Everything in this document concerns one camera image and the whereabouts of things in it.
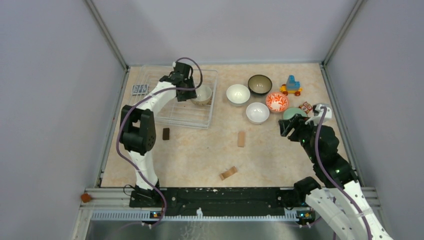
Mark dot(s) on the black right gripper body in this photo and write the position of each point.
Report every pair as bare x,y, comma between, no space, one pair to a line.
291,125

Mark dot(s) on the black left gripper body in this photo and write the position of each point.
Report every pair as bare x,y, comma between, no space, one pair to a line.
185,93

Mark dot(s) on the mint green bowl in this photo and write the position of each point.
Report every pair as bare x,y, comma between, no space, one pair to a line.
292,111

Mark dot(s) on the white orange patterned bowl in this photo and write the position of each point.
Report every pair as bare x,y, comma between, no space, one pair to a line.
277,102

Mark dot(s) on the beige leaf pattern bowl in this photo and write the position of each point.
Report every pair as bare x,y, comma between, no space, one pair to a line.
203,96

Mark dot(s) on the plain white bowl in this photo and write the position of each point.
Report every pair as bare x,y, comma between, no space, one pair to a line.
257,113

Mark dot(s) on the dark bowl cream inside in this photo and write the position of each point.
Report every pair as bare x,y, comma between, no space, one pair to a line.
259,84

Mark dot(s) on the white footed bowl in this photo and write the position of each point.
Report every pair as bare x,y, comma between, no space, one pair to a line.
238,94

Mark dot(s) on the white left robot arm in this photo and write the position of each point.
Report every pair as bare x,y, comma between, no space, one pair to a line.
137,131

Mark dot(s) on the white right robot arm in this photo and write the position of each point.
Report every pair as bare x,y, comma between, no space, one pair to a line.
341,203

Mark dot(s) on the red owl number toy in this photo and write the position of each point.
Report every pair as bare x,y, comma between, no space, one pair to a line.
306,107

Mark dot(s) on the toy brick car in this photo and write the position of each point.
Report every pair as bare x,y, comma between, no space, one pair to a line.
291,86

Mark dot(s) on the blue playing card box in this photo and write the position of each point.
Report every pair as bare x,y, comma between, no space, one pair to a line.
140,89

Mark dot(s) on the light wooden block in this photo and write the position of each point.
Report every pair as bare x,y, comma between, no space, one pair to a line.
241,139

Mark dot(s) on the dark brown wooden block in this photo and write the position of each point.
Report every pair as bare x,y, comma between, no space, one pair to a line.
166,134

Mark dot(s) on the arched wooden block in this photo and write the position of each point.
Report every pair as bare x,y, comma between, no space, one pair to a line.
228,173

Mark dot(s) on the small orange block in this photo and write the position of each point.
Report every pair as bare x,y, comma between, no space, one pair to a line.
85,198

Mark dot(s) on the white wire dish rack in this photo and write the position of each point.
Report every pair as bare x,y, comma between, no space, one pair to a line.
174,113

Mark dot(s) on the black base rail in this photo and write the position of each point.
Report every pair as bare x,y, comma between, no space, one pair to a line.
224,202

